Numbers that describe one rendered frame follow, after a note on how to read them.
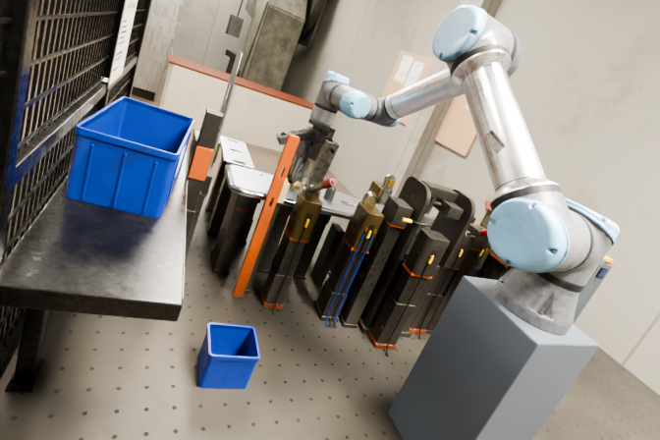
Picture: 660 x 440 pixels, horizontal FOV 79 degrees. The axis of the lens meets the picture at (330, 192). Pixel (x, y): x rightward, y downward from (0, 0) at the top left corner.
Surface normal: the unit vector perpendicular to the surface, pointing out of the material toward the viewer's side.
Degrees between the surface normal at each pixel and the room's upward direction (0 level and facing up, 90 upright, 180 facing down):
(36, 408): 0
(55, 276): 0
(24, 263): 0
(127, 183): 90
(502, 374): 90
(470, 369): 90
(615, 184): 90
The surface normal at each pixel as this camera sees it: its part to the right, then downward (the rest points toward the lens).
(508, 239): -0.76, 0.00
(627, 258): -0.86, -0.19
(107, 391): 0.36, -0.89
